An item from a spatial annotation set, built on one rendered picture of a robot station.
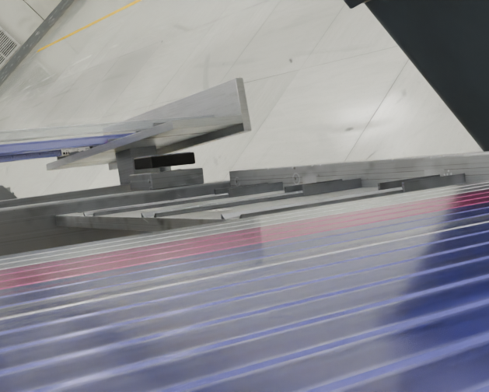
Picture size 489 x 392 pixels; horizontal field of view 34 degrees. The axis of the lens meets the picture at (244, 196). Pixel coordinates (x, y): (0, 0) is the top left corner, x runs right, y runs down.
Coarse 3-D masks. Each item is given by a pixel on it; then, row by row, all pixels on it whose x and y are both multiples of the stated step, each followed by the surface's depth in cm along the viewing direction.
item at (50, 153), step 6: (48, 150) 109; (54, 150) 109; (60, 150) 110; (0, 156) 104; (6, 156) 105; (12, 156) 106; (18, 156) 106; (24, 156) 106; (30, 156) 107; (36, 156) 108; (42, 156) 108; (48, 156) 109; (54, 156) 110; (0, 162) 105
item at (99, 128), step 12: (144, 120) 93; (156, 120) 94; (168, 120) 95; (0, 132) 82; (12, 132) 83; (24, 132) 84; (36, 132) 84; (48, 132) 85; (60, 132) 86; (72, 132) 87; (84, 132) 88; (96, 132) 89; (108, 132) 90
